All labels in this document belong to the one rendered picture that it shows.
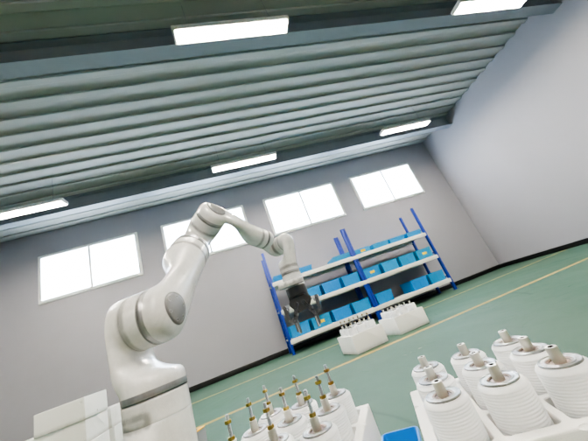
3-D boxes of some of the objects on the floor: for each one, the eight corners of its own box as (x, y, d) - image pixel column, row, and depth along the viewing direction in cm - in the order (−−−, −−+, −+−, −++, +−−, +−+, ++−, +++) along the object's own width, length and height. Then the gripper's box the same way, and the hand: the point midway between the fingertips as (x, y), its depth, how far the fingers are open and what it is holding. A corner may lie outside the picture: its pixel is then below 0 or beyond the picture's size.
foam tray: (388, 340, 285) (381, 323, 291) (358, 354, 272) (351, 336, 278) (371, 341, 320) (364, 325, 326) (343, 353, 306) (337, 338, 312)
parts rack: (458, 288, 557) (414, 206, 622) (291, 355, 471) (260, 253, 537) (439, 292, 616) (400, 218, 681) (288, 353, 530) (260, 262, 595)
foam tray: (430, 322, 302) (422, 306, 308) (401, 334, 291) (394, 318, 297) (410, 324, 337) (403, 310, 343) (384, 335, 326) (378, 320, 332)
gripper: (315, 278, 102) (331, 321, 97) (278, 292, 104) (292, 335, 98) (311, 276, 95) (329, 323, 89) (273, 292, 97) (287, 339, 91)
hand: (309, 325), depth 94 cm, fingers open, 6 cm apart
